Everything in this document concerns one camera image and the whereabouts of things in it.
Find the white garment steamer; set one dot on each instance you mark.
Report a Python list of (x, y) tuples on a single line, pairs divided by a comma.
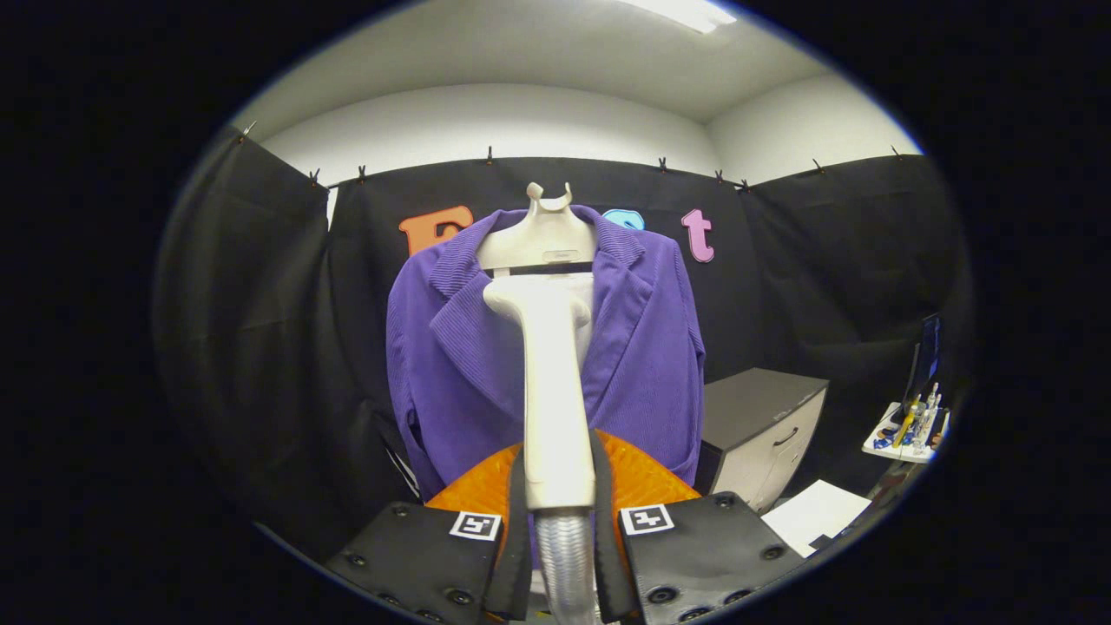
[(551, 391)]

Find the grey drawer cabinet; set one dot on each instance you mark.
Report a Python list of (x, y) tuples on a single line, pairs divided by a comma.
[(755, 408)]

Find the yellow bottle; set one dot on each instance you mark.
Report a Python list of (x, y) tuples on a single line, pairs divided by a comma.
[(906, 425)]

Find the white paper sheet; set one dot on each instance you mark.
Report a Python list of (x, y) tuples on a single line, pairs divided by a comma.
[(816, 516)]

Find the cream garment hanger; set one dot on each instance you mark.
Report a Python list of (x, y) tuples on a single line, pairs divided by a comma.
[(538, 234)]

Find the small white table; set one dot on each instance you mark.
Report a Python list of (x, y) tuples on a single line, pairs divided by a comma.
[(881, 444)]

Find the row of black cloth clips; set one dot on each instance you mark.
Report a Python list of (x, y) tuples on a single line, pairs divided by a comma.
[(489, 156)]

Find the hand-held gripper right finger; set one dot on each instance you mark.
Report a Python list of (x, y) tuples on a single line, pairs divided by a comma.
[(694, 551)]

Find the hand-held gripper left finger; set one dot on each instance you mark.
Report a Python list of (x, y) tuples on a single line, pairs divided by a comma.
[(417, 555)]

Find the white garment board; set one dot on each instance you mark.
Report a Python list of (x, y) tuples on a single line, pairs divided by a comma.
[(588, 347)]

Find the black backdrop cloth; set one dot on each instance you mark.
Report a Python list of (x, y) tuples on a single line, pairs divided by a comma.
[(260, 330)]

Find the ceiling light panel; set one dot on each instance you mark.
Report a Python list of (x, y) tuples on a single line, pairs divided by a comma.
[(686, 12)]

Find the computer monitor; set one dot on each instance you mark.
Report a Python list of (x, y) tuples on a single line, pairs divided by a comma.
[(927, 356)]

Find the purple jacket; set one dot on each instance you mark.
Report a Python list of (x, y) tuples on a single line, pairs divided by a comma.
[(642, 373)]

